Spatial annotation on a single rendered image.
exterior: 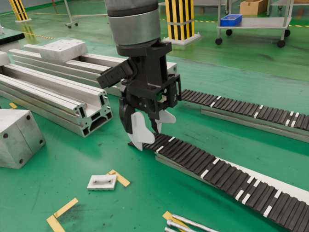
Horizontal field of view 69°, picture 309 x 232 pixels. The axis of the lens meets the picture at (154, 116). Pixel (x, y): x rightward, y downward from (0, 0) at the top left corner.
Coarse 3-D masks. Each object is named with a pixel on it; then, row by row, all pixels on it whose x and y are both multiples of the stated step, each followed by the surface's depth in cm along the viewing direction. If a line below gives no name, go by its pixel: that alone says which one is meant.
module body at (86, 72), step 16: (32, 48) 108; (16, 64) 111; (32, 64) 102; (48, 64) 90; (64, 64) 82; (80, 64) 76; (96, 64) 74; (112, 64) 76; (80, 80) 80; (96, 80) 74
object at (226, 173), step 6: (222, 168) 37; (228, 168) 37; (234, 168) 37; (222, 174) 36; (228, 174) 36; (216, 180) 35; (222, 180) 35; (228, 180) 35; (216, 186) 35; (222, 186) 34
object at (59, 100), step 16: (0, 80) 74; (16, 80) 71; (32, 80) 77; (48, 80) 68; (64, 80) 66; (16, 96) 75; (32, 96) 66; (48, 96) 58; (64, 96) 63; (80, 96) 61; (96, 96) 56; (48, 112) 62; (64, 112) 55; (80, 112) 55; (96, 112) 56; (80, 128) 54; (96, 128) 58
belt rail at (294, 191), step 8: (160, 160) 45; (168, 160) 44; (224, 160) 39; (176, 168) 43; (184, 168) 41; (240, 168) 37; (192, 176) 41; (256, 176) 36; (264, 176) 35; (272, 184) 34; (280, 184) 34; (288, 184) 34; (288, 192) 33; (296, 192) 32; (304, 192) 32; (304, 200) 31
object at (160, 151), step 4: (172, 140) 45; (176, 140) 44; (164, 144) 44; (168, 144) 44; (172, 144) 43; (160, 148) 43; (164, 148) 43; (168, 148) 43; (160, 152) 42; (164, 152) 42
